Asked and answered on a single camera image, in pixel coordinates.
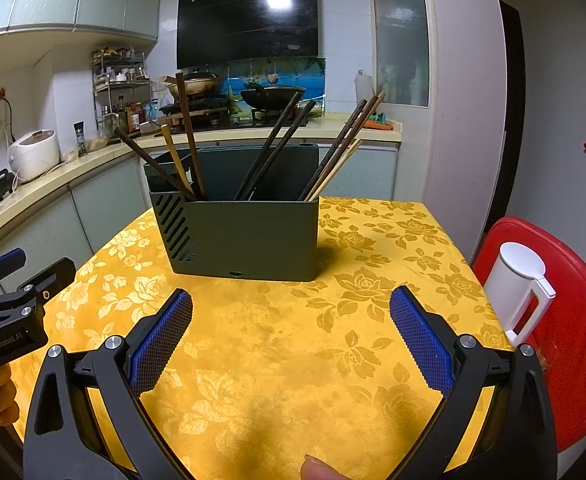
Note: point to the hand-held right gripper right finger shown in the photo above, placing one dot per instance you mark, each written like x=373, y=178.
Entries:
x=423, y=342

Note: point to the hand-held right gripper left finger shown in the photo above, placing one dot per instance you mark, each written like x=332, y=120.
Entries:
x=160, y=345

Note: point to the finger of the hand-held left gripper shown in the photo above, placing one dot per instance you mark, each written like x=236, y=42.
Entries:
x=5, y=262
x=53, y=277

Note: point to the dark green utensil holder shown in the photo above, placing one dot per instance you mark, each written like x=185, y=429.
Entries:
x=253, y=240

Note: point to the dark wooden chopstick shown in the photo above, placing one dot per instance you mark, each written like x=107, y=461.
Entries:
x=282, y=150
x=334, y=150
x=269, y=145
x=153, y=162

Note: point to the light bamboo chopstick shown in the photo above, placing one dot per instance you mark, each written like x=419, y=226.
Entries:
x=344, y=164
x=338, y=162
x=177, y=157

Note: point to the reddish brown chopstick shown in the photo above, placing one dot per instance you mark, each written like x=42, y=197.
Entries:
x=190, y=135

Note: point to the brown wooden chopstick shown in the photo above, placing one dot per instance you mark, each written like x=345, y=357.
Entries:
x=347, y=144

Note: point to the person's left hand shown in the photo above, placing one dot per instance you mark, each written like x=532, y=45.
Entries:
x=3, y=400

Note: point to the person's right hand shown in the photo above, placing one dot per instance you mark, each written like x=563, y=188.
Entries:
x=320, y=470

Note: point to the white plastic pitcher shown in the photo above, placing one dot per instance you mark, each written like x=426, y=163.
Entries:
x=510, y=280

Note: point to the white rice cooker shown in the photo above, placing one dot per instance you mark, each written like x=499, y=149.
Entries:
x=33, y=157

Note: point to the yellow floral tablecloth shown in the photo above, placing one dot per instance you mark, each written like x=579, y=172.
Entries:
x=283, y=340

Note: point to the red plastic stool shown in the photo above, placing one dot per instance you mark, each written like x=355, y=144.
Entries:
x=578, y=310

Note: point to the metal spice rack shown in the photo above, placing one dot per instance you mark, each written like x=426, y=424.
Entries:
x=120, y=77

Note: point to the orange cutting board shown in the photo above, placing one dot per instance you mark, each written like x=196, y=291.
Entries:
x=380, y=127

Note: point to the green plastic tool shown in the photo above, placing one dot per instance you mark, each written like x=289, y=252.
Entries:
x=379, y=118

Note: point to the black induction cooker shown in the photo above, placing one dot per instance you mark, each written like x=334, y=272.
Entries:
x=208, y=106

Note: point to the black gas hob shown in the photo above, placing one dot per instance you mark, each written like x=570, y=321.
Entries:
x=243, y=121

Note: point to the golden frying pan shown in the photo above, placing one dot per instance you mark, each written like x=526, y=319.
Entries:
x=198, y=86

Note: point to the white plastic bottle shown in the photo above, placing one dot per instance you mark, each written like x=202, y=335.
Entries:
x=363, y=87

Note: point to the black wok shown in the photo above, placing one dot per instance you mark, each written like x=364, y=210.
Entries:
x=268, y=97

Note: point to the blue ocean backsplash panel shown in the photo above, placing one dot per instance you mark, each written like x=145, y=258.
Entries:
x=293, y=72

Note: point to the frosted glass window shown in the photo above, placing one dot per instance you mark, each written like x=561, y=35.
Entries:
x=398, y=35

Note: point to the black glass range hood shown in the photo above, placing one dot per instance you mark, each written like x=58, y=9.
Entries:
x=248, y=20

